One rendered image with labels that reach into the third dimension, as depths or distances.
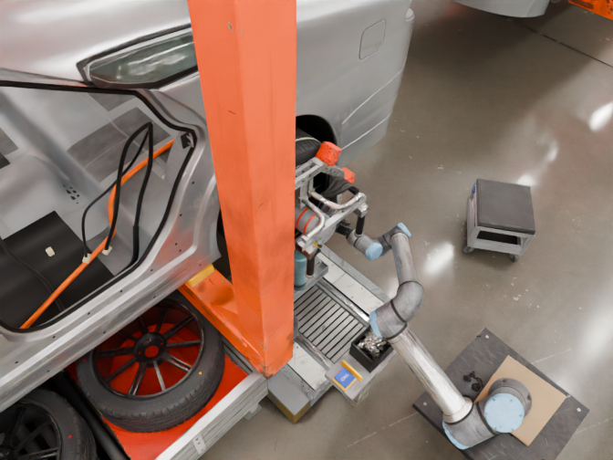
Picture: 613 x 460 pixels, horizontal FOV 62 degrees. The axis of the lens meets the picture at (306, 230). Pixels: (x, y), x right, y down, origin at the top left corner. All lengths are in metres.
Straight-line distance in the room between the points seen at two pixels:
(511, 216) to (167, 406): 2.24
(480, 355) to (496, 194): 1.13
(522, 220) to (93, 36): 2.59
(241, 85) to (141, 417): 1.66
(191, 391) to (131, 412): 0.26
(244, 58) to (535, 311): 2.72
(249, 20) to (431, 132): 3.38
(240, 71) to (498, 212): 2.51
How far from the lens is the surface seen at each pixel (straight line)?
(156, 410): 2.39
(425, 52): 5.26
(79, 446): 2.44
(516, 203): 3.46
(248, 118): 1.15
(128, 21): 1.73
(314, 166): 2.26
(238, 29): 1.03
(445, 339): 3.14
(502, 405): 2.37
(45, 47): 1.64
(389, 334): 2.23
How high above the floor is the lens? 2.69
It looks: 51 degrees down
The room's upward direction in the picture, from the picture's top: 2 degrees clockwise
